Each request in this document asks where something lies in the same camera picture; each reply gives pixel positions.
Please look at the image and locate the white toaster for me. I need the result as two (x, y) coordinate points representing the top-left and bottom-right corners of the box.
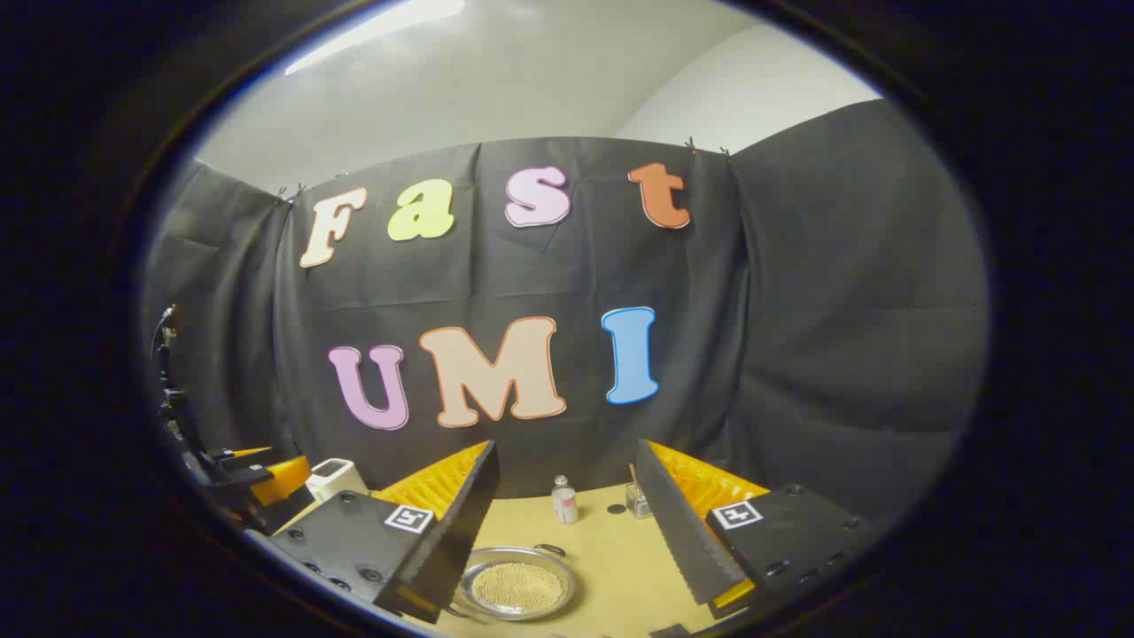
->
(306, 458), (369, 503)

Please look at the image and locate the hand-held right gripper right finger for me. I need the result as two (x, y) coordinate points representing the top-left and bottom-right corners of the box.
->
(635, 439), (878, 621)

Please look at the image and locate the steel pot with black handle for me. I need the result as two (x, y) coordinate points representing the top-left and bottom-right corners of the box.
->
(458, 543), (577, 621)

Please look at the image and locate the black backdrop cloth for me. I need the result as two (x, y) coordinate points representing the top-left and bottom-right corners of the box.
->
(142, 99), (989, 524)

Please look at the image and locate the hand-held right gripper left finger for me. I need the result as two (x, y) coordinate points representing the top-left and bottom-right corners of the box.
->
(266, 440), (500, 624)

